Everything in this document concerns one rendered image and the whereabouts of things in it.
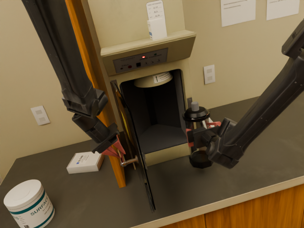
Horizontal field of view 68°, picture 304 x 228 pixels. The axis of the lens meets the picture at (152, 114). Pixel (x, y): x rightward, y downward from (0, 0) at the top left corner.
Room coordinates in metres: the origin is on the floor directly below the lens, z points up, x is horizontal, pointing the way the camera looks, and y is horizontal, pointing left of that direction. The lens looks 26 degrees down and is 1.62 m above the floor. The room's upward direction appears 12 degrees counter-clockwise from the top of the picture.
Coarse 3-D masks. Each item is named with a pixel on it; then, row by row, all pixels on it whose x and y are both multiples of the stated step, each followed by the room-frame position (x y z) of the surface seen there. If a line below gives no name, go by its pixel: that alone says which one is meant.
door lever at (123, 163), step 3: (120, 153) 0.61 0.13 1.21; (120, 156) 0.59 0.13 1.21; (123, 156) 0.59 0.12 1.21; (135, 156) 0.57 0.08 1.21; (120, 159) 0.58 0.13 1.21; (123, 159) 0.57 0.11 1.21; (132, 159) 0.57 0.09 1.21; (135, 159) 0.57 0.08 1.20; (120, 162) 0.56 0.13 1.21; (123, 162) 0.56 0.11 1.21; (126, 162) 0.56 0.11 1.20; (129, 162) 0.56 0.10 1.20; (132, 162) 0.56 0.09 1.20; (123, 165) 0.55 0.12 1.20; (126, 165) 0.56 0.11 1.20
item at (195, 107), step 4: (192, 104) 0.76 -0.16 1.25; (196, 104) 0.76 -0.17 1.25; (192, 108) 0.76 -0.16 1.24; (196, 108) 0.76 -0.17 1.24; (200, 108) 0.77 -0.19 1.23; (204, 108) 0.76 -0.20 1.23; (188, 112) 0.76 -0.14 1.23; (192, 112) 0.75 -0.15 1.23; (196, 112) 0.74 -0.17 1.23; (200, 112) 0.73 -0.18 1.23; (204, 112) 0.74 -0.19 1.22; (188, 116) 0.74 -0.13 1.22; (192, 116) 0.73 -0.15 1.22; (196, 116) 0.73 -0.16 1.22; (200, 116) 0.72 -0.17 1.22
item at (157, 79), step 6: (162, 72) 0.90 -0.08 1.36; (168, 72) 0.92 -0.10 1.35; (138, 78) 0.92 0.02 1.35; (144, 78) 0.89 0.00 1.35; (150, 78) 0.88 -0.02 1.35; (156, 78) 0.88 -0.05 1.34; (162, 78) 0.89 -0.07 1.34; (168, 78) 0.90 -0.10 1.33; (138, 84) 0.91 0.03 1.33; (144, 84) 0.89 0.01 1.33; (150, 84) 0.88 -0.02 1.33; (156, 84) 0.87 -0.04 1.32; (162, 84) 0.88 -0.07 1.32
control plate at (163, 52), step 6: (138, 54) 0.76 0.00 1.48; (144, 54) 0.77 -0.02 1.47; (150, 54) 0.77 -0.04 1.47; (162, 54) 0.79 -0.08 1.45; (114, 60) 0.75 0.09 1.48; (120, 60) 0.76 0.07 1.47; (126, 60) 0.77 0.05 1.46; (132, 60) 0.78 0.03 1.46; (138, 60) 0.78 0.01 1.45; (144, 60) 0.79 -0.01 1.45; (150, 60) 0.80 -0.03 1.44; (156, 60) 0.81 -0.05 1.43; (162, 60) 0.82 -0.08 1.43; (114, 66) 0.78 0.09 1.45; (120, 66) 0.79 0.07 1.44; (126, 66) 0.79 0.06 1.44; (132, 66) 0.80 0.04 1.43; (138, 66) 0.81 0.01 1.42; (144, 66) 0.82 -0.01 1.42
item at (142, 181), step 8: (120, 96) 0.64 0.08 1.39; (120, 104) 0.64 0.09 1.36; (120, 112) 0.76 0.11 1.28; (128, 120) 0.53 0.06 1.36; (128, 128) 0.57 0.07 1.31; (128, 136) 0.67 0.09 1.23; (136, 144) 0.53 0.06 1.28; (136, 152) 0.53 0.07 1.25; (136, 168) 0.73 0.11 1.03; (144, 176) 0.53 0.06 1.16; (144, 184) 0.53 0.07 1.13; (144, 192) 0.63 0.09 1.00; (152, 208) 0.53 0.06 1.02
